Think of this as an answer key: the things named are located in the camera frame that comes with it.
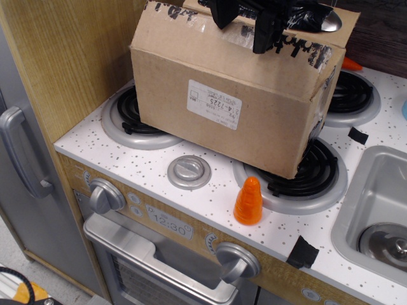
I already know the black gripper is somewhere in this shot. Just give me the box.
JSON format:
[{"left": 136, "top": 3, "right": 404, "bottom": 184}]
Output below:
[{"left": 203, "top": 0, "right": 298, "bottom": 55}]

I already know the brown cardboard box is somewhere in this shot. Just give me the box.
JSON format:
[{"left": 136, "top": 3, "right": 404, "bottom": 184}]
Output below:
[{"left": 130, "top": 1, "right": 359, "bottom": 179}]

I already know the spoon taped on back flap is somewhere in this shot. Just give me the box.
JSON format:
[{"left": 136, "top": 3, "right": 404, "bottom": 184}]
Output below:
[{"left": 287, "top": 1, "right": 342, "bottom": 33}]

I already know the orange carrot behind box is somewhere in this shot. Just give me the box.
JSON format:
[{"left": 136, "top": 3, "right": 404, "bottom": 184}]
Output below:
[{"left": 341, "top": 57, "right": 363, "bottom": 71}]

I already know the back right stove burner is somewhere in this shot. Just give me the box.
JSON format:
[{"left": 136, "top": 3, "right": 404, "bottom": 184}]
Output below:
[{"left": 325, "top": 70, "right": 381, "bottom": 128}]

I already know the stove burner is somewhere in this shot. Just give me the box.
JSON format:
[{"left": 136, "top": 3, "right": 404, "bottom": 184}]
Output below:
[
  {"left": 233, "top": 139, "right": 348, "bottom": 215},
  {"left": 101, "top": 83, "right": 182, "bottom": 151},
  {"left": 325, "top": 70, "right": 381, "bottom": 128}
]

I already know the black tape piece back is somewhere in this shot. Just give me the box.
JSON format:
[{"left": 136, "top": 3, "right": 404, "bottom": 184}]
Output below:
[{"left": 348, "top": 127, "right": 369, "bottom": 145}]

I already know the black tape piece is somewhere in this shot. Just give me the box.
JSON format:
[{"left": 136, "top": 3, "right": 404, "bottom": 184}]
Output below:
[
  {"left": 348, "top": 127, "right": 369, "bottom": 145},
  {"left": 286, "top": 236, "right": 319, "bottom": 269}
]

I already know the front left stove burner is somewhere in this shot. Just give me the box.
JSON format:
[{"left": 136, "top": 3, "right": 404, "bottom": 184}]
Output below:
[{"left": 101, "top": 83, "right": 182, "bottom": 151}]

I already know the silver round stovetop knob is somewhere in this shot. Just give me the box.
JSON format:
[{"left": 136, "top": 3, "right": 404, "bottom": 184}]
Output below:
[{"left": 167, "top": 155, "right": 212, "bottom": 190}]

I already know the front right stove burner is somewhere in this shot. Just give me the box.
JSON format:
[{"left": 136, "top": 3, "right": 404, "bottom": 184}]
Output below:
[{"left": 233, "top": 139, "right": 348, "bottom": 215}]

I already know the light blue object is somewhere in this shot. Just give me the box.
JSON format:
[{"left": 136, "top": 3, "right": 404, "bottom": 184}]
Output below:
[{"left": 401, "top": 101, "right": 407, "bottom": 120}]

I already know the orange toy carrot cone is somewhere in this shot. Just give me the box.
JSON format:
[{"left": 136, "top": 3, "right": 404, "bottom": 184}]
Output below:
[{"left": 233, "top": 177, "right": 263, "bottom": 226}]

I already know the left silver oven knob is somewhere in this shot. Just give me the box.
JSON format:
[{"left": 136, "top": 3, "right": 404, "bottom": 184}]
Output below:
[{"left": 90, "top": 178, "right": 126, "bottom": 214}]

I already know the silver oven knob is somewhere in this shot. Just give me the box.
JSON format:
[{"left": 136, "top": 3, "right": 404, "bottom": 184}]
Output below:
[
  {"left": 216, "top": 242, "right": 261, "bottom": 283},
  {"left": 90, "top": 178, "right": 126, "bottom": 214}
]

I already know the black tape piece front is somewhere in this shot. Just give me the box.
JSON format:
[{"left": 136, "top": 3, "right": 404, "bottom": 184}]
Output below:
[{"left": 286, "top": 236, "right": 319, "bottom": 269}]

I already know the grey toy sink basin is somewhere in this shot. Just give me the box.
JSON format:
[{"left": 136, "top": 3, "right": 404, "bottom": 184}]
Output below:
[{"left": 331, "top": 146, "right": 406, "bottom": 286}]

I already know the right silver oven knob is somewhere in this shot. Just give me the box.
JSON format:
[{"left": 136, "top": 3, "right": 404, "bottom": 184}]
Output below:
[{"left": 216, "top": 242, "right": 261, "bottom": 283}]

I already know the grey toy fridge door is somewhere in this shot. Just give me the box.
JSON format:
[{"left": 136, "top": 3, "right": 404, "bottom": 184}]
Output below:
[{"left": 1, "top": 35, "right": 108, "bottom": 297}]

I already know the orange object on floor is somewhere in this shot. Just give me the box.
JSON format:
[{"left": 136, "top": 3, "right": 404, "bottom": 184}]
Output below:
[{"left": 13, "top": 281, "right": 48, "bottom": 304}]

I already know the grey fridge door handle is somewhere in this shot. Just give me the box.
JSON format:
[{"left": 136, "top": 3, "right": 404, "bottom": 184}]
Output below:
[{"left": 1, "top": 106, "right": 54, "bottom": 199}]

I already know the silver oven door handle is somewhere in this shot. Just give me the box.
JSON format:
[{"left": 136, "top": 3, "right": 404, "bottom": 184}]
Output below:
[{"left": 83, "top": 214, "right": 241, "bottom": 304}]

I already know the black cable on floor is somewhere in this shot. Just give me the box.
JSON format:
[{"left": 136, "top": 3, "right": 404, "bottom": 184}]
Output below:
[{"left": 0, "top": 266, "right": 34, "bottom": 302}]

